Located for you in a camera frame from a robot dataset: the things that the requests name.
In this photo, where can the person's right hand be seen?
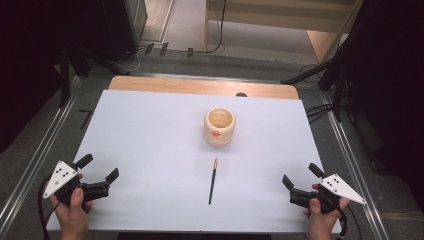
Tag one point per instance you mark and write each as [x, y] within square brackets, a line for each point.
[321, 223]

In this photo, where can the grey cabinet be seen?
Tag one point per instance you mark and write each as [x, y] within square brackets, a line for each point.
[136, 20]

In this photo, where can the cream wooden pen holder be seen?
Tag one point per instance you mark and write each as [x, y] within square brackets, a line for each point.
[219, 135]

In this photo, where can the wooden board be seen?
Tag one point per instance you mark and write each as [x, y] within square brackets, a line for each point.
[200, 86]

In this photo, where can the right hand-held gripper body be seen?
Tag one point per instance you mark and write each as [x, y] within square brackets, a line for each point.
[336, 186]

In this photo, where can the dark striped pencil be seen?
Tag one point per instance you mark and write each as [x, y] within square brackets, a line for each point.
[212, 181]

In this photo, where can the metal floor rail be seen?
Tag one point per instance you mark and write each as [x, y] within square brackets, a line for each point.
[353, 173]
[36, 153]

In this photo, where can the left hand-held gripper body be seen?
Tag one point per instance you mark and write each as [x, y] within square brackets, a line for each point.
[61, 175]

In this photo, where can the white table mat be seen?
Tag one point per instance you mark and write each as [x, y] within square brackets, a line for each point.
[150, 140]

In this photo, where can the person's left hand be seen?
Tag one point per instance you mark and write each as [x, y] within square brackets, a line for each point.
[73, 218]

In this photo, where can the black tripod stand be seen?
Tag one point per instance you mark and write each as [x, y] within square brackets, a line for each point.
[64, 76]
[338, 93]

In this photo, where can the light wooden furniture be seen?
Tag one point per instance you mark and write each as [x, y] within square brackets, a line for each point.
[276, 16]

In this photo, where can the black curtain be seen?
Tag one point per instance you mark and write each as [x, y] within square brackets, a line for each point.
[30, 50]
[390, 83]

